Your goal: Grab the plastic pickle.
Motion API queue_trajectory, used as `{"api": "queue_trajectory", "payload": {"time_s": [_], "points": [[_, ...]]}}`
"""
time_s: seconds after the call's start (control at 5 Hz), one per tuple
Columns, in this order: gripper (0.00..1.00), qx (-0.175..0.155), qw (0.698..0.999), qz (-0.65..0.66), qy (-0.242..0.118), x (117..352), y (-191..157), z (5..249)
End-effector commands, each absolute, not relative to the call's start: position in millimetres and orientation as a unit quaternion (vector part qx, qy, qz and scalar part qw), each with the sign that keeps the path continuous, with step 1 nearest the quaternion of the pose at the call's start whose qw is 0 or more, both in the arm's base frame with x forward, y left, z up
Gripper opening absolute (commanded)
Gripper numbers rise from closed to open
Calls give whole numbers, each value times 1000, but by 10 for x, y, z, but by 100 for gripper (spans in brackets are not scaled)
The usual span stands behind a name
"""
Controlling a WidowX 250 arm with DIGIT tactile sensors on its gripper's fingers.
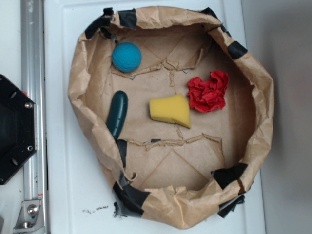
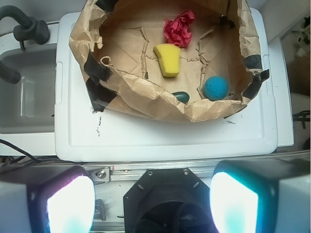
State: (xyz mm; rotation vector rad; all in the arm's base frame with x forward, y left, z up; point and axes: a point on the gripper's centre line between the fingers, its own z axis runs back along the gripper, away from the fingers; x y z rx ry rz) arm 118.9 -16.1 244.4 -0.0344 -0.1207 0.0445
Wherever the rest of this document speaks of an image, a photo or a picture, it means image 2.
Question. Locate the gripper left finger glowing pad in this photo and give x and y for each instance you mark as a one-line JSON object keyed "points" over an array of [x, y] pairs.
{"points": [[46, 199]]}

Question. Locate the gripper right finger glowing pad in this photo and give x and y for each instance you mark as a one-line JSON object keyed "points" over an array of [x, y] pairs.
{"points": [[261, 196]]}

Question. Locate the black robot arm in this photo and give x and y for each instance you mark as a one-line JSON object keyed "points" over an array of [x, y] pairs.
{"points": [[166, 202]]}

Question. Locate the green plastic pickle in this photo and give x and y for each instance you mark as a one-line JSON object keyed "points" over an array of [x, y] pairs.
{"points": [[182, 96]]}

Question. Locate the white plastic lid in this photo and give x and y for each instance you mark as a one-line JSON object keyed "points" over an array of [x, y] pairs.
{"points": [[83, 135]]}

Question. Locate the white sink basin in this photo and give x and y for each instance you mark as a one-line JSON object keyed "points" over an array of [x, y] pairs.
{"points": [[28, 106]]}

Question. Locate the blue textured ball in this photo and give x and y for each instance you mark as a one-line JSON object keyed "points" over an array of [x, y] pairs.
{"points": [[216, 88]]}

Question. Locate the yellow sponge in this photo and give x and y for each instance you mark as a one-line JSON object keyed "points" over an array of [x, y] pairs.
{"points": [[168, 56]]}

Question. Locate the brown paper bag tray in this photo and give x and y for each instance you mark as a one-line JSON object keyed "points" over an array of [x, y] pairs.
{"points": [[113, 40]]}

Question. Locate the black faucet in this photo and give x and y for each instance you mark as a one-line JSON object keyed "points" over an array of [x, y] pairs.
{"points": [[28, 28]]}

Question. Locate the red crumpled paper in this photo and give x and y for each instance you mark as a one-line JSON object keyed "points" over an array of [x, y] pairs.
{"points": [[177, 31]]}

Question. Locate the aluminium rail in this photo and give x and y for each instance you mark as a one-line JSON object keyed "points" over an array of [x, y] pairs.
{"points": [[117, 172]]}

